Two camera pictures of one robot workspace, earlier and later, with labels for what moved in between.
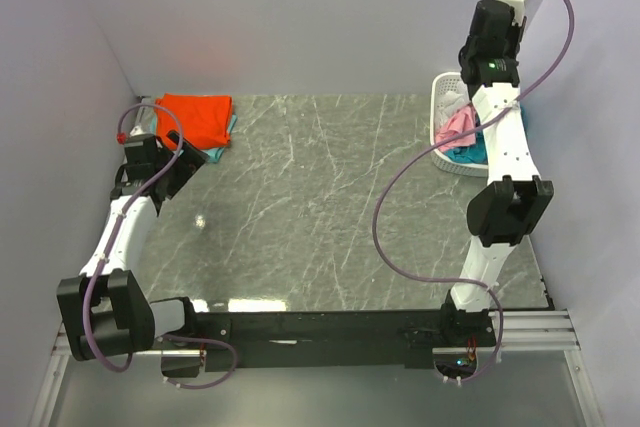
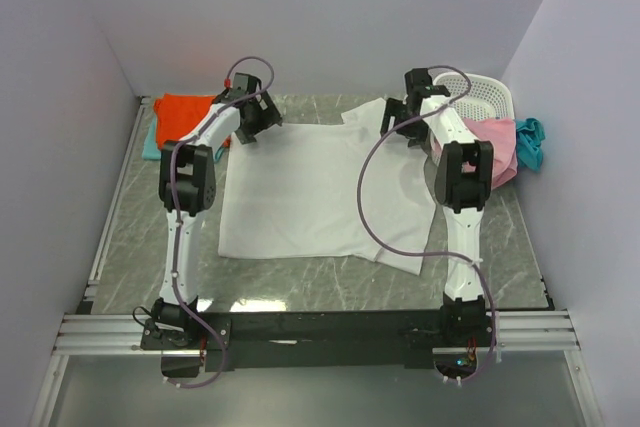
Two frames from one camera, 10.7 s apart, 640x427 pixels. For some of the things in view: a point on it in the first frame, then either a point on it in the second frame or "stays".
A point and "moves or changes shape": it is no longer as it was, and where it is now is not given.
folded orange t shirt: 206,120 stays
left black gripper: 188,163 → 269,118
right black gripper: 516,36 → 392,109
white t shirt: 452,102 moves or changes shape
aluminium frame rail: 540,330 stays
